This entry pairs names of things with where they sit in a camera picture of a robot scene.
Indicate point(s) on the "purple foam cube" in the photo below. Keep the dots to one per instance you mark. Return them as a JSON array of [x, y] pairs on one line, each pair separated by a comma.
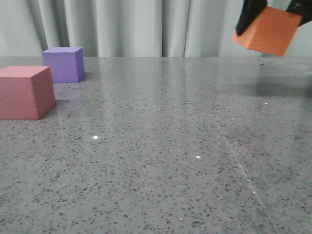
[[67, 64]]

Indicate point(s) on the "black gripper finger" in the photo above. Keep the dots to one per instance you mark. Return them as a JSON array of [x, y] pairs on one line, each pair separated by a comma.
[[302, 8], [250, 10]]

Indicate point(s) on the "red foam cube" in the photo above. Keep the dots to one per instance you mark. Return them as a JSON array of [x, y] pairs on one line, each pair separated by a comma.
[[26, 92]]

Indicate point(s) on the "pale green curtain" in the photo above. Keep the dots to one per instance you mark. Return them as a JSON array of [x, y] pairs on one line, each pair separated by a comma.
[[122, 28]]

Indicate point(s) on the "orange foam cube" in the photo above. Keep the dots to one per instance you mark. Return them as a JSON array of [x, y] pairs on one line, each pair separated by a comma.
[[271, 32]]

